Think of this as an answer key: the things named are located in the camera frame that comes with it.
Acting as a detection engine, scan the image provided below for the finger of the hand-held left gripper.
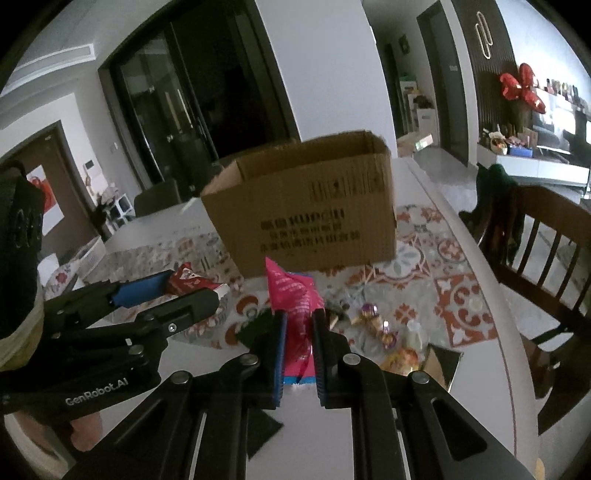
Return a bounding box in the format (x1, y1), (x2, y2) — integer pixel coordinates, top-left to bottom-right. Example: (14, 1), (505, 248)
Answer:
(44, 271), (175, 333)
(60, 290), (221, 352)

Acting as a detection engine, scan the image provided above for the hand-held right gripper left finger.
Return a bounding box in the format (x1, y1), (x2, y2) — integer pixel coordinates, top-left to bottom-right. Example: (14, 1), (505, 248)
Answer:
(60, 311), (289, 480)

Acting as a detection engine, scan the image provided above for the dark green snack packet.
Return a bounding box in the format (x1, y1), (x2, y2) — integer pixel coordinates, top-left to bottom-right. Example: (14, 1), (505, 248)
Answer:
(238, 311), (278, 352)

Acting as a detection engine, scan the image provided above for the small clear jelly cup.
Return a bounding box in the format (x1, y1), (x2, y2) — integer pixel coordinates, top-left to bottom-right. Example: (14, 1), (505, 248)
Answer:
(405, 322), (428, 350)

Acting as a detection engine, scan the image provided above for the shiny silver flat packet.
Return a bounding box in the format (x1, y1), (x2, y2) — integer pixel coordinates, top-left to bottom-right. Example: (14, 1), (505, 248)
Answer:
(421, 344), (464, 391)

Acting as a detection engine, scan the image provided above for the flat white box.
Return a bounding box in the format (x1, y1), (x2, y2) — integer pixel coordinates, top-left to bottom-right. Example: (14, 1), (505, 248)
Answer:
(397, 133), (435, 156)

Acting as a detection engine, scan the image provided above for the dark room door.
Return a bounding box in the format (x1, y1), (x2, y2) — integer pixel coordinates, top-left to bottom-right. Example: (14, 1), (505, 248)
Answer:
(416, 0), (472, 168)

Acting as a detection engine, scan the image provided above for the white low cabinet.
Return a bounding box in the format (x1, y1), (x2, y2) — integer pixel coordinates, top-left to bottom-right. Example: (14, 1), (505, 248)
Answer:
(477, 150), (591, 188)

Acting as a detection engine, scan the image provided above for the brown wooden chair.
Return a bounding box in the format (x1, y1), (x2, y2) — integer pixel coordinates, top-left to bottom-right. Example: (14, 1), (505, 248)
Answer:
(480, 182), (591, 435)

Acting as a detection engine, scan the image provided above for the brown cardboard box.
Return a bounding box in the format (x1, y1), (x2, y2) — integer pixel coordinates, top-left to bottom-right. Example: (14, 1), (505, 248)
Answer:
(200, 130), (398, 278)

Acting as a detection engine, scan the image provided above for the dark upholstered chair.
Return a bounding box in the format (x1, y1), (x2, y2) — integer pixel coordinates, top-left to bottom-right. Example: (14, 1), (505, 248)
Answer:
(134, 180), (183, 217)

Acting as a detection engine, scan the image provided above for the red wall picture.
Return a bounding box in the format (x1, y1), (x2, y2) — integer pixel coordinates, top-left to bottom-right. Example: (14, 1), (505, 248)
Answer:
(25, 165), (64, 234)

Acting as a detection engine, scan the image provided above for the orange snack packet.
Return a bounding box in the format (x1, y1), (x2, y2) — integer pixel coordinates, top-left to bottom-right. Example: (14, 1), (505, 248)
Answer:
(379, 348), (423, 376)

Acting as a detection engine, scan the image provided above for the pink snack packet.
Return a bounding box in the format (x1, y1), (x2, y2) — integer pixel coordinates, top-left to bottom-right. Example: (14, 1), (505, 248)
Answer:
(264, 257), (326, 386)

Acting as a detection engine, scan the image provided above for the dark green garment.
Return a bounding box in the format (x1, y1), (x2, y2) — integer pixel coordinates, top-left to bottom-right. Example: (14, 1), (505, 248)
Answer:
(459, 164), (522, 265)

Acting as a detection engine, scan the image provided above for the dark glass sliding door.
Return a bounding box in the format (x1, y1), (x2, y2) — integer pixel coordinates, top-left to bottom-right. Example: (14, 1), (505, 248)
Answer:
(99, 0), (302, 195)

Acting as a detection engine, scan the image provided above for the red flower balloon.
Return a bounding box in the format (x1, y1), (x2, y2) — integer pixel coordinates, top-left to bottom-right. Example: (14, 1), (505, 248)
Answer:
(499, 62), (549, 114)

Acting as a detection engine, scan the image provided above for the small white shelf unit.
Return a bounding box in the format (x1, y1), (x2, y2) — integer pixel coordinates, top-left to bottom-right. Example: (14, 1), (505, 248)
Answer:
(105, 194), (136, 229)

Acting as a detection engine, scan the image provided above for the white loop wall ornament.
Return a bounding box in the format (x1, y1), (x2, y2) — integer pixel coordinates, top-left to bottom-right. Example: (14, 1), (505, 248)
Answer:
(475, 11), (494, 58)

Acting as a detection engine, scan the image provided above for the person's left hand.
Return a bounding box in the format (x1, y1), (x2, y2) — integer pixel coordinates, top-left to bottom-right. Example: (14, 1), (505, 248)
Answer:
(69, 413), (103, 452)

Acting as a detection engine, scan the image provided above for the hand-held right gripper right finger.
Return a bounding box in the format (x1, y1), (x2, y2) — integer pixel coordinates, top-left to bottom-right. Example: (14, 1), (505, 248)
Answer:
(311, 309), (550, 480)

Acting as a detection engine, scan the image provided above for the patterned tile table mat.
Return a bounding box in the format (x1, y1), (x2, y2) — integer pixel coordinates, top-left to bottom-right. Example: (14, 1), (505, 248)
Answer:
(44, 203), (502, 365)

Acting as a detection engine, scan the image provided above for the red snack packet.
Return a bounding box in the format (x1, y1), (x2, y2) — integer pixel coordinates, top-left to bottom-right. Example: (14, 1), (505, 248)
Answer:
(167, 262), (230, 302)

